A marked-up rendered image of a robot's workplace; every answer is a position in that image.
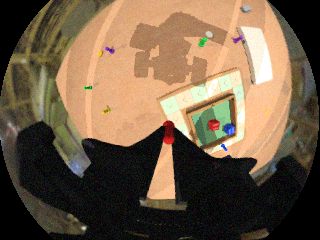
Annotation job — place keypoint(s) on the white flat disc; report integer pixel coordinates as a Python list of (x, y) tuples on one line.
[(209, 34)]

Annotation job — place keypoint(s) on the red pawn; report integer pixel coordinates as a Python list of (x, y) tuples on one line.
[(168, 137)]

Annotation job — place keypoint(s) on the red die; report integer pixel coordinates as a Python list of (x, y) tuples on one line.
[(214, 124)]

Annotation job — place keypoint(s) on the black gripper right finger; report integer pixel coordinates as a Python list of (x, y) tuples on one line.
[(193, 168)]

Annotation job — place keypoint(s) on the blue die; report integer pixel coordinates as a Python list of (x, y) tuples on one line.
[(229, 129)]

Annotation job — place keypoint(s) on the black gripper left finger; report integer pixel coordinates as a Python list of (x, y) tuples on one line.
[(138, 160)]

